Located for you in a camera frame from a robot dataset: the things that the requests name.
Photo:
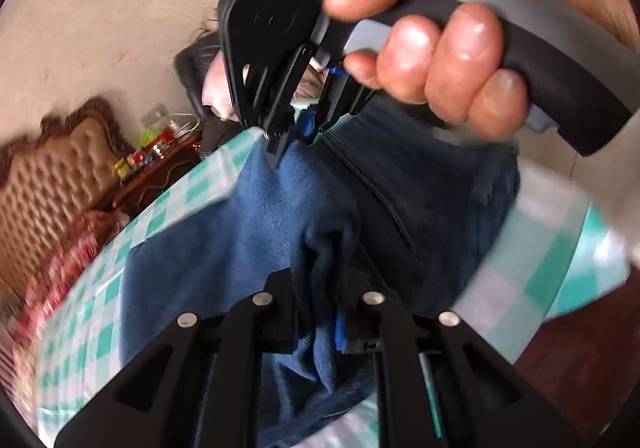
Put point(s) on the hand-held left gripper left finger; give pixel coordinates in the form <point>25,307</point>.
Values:
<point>280,323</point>

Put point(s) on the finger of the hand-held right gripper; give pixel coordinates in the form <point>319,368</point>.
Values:
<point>306,126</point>
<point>280,138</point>

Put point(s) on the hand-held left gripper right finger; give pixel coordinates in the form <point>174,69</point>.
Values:
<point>341,328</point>

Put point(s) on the dark blue pants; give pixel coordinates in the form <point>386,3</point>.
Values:
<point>260,228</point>

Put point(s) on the person's right hand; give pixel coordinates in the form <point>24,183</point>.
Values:
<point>450,63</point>

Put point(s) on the black leather chair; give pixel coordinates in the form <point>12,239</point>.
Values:
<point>192,73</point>

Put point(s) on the colourful small clutter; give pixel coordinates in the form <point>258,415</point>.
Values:
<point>150,153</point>

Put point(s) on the dark wooden nightstand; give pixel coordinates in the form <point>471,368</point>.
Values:
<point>150,185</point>

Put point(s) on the yellow-green box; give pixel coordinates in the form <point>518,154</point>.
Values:
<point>122,168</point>

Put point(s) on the green white checked tablecloth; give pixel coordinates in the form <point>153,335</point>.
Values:
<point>525,273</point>

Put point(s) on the floral quilt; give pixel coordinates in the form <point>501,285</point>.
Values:
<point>65,273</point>

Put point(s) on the tufted tan headboard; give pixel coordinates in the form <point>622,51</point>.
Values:
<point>45,178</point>

